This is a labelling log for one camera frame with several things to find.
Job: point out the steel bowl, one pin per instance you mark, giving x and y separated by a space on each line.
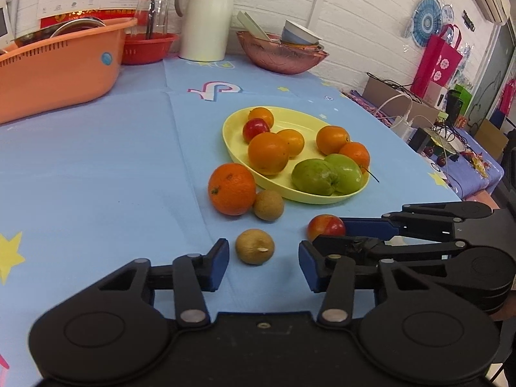
60 29

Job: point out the pink flower gift bag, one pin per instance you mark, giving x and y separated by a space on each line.
439 62

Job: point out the pink glass bowl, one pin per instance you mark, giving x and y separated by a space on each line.
282 55

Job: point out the white charger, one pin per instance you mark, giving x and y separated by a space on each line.
401 125

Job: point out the green gift bag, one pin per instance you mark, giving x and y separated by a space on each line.
463 93

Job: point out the small red apple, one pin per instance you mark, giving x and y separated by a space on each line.
256 129

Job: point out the black power adapter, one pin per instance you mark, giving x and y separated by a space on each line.
419 140

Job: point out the cardboard box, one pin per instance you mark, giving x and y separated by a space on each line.
397 94

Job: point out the white thermos jug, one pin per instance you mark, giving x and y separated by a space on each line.
205 18

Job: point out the small orange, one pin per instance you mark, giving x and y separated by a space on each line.
292 142

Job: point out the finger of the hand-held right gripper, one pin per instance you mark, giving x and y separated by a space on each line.
363 246
363 227

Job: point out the yellow plastic plate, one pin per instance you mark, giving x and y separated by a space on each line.
306 125

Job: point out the flat cardboard piece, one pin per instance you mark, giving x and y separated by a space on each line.
492 137

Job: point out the pale green bowl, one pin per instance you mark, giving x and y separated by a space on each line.
252 25

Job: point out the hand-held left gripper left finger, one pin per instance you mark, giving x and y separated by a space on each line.
219 264

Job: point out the orange plastic basket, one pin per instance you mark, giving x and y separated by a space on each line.
52 74

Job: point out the blue and white bowl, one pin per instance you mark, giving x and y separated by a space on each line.
300 34

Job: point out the blue star print tablecloth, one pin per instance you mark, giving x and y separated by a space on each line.
100 169

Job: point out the large orange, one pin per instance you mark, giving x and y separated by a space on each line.
268 152

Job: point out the brown longan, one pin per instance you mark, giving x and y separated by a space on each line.
254 246

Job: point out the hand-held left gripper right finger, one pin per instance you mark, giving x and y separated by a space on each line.
308 268

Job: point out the white appliance with screen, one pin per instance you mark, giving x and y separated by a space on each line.
7 18

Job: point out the red plastic colander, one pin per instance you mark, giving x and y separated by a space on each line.
147 48

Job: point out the deep orange tangerine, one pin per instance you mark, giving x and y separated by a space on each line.
232 188

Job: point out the glass pitcher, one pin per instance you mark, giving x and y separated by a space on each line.
155 12

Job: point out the kiwi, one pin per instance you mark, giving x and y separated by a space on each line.
268 204

